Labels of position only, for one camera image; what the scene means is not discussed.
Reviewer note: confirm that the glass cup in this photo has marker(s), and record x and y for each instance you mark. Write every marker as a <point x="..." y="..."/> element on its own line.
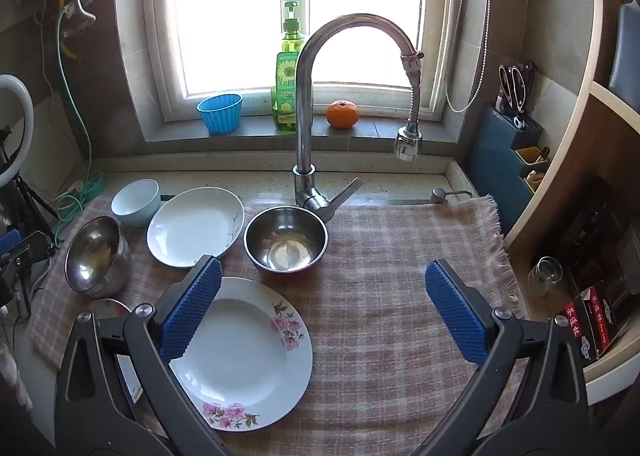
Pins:
<point x="545" y="276"/>

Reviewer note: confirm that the wooden shelf unit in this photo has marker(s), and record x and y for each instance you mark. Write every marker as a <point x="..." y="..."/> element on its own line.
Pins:
<point x="590" y="85"/>

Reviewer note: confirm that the light blue bowl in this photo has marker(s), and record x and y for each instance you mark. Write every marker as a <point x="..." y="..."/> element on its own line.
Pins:
<point x="135" y="208"/>

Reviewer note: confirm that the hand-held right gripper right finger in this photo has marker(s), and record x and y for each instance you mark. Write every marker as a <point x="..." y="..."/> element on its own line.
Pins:
<point x="457" y="316"/>

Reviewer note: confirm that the orange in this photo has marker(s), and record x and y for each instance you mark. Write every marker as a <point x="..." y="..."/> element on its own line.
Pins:
<point x="342" y="114"/>

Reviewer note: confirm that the green dish soap bottle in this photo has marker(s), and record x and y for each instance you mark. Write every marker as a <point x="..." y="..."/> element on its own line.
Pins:
<point x="287" y="85"/>

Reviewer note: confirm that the blue pleated cup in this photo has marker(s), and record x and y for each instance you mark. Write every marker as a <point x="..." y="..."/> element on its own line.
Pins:
<point x="220" y="113"/>

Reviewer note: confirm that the black tripod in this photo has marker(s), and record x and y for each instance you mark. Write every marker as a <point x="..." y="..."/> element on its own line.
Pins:
<point x="30" y="196"/>

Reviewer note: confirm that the chrome faucet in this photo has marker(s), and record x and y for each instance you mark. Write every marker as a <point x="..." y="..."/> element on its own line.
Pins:
<point x="304" y="135"/>

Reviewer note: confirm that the red steel bowl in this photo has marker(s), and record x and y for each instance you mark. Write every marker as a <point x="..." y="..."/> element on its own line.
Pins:
<point x="285" y="241"/>

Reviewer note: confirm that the white plate with pink flowers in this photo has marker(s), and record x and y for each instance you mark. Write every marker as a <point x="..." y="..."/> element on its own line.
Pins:
<point x="240" y="351"/>

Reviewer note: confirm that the window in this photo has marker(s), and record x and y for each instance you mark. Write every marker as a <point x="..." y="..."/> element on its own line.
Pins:
<point x="240" y="10"/>

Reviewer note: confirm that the white plate with branch print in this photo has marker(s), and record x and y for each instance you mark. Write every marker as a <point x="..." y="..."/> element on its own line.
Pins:
<point x="190" y="226"/>

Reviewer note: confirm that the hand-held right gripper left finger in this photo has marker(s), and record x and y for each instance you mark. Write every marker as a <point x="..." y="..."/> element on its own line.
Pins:
<point x="192" y="306"/>

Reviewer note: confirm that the blue knife block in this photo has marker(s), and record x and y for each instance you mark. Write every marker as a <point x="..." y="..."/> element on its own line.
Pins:
<point x="490" y="160"/>

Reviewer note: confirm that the red box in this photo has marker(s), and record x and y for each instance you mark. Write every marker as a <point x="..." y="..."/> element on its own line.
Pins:
<point x="585" y="326"/>

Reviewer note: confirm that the black device on mount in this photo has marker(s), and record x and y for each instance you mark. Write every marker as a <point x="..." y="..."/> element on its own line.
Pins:
<point x="20" y="256"/>

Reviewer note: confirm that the large stainless steel bowl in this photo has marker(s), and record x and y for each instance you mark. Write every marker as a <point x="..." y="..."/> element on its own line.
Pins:
<point x="95" y="256"/>

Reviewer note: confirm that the pink plaid cloth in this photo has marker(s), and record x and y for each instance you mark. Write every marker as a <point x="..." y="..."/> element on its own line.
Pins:
<point x="390" y="311"/>

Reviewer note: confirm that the blue board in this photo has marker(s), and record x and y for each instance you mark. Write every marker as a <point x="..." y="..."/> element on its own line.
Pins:
<point x="630" y="50"/>

